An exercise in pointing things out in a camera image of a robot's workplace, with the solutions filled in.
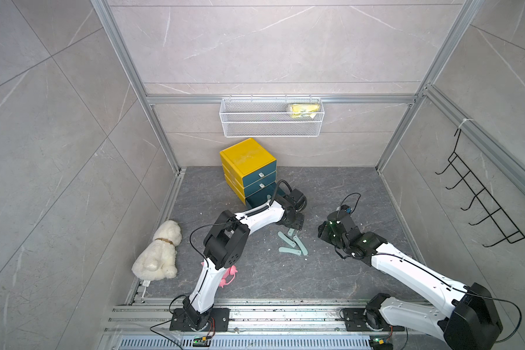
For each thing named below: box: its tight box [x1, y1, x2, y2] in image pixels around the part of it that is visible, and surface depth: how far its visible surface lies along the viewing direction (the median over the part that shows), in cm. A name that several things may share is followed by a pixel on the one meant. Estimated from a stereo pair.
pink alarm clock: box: [218, 265, 238, 289], surface depth 85 cm
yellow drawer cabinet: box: [219, 137, 278, 208], surface depth 97 cm
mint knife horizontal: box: [278, 247, 302, 256], surface depth 92 cm
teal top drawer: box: [242, 159, 278, 188], surface depth 94 cm
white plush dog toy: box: [131, 220, 183, 281], surface depth 82 cm
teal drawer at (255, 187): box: [243, 170, 277, 198], surface depth 99 cm
